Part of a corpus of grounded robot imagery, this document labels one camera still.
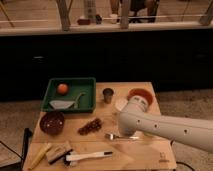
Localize silver metal fork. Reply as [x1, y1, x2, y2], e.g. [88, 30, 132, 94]
[105, 133, 139, 140]

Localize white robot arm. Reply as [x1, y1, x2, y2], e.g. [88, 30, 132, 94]
[118, 95, 213, 153]

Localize orange bowl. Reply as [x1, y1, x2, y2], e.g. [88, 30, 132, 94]
[127, 88, 153, 105]

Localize dark purple bowl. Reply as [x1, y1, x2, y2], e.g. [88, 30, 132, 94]
[39, 111, 65, 135]

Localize small metal cup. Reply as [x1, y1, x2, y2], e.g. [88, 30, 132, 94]
[103, 88, 114, 104]

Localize green plastic tray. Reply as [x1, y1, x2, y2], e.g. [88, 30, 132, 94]
[41, 77, 96, 113]

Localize green bean pod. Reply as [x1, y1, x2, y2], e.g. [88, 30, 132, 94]
[74, 92, 86, 108]

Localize dark grape bunch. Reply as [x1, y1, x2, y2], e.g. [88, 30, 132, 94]
[78, 118, 102, 135]

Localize orange fruit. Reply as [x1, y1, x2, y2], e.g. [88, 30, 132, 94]
[57, 84, 69, 95]

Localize grey triangular cloth piece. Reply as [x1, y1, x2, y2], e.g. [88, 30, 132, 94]
[49, 100, 74, 109]

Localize wooden scrub brush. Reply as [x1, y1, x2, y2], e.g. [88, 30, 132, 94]
[46, 141, 72, 164]

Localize black table leg strap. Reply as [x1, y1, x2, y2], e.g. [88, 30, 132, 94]
[20, 127, 34, 168]

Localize black cable on floor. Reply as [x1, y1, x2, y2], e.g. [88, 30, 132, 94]
[169, 139, 197, 171]

